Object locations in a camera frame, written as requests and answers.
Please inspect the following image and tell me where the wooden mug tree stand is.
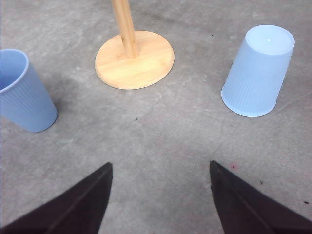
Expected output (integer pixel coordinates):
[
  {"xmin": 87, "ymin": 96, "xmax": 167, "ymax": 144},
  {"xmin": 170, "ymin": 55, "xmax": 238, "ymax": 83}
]
[{"xmin": 95, "ymin": 0, "xmax": 175, "ymax": 90}]

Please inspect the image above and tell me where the blue ribbed cup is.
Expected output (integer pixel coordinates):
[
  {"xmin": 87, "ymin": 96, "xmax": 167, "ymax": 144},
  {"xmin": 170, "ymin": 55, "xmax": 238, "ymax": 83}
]
[{"xmin": 0, "ymin": 49, "xmax": 58, "ymax": 133}]

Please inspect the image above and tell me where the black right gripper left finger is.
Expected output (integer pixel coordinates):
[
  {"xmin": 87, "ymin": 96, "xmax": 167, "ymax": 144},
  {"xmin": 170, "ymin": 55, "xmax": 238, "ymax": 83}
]
[{"xmin": 0, "ymin": 162, "xmax": 113, "ymax": 234}]

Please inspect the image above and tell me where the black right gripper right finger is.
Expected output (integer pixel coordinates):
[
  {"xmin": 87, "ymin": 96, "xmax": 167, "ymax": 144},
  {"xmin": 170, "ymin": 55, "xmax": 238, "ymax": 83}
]
[{"xmin": 210, "ymin": 160, "xmax": 312, "ymax": 234}]

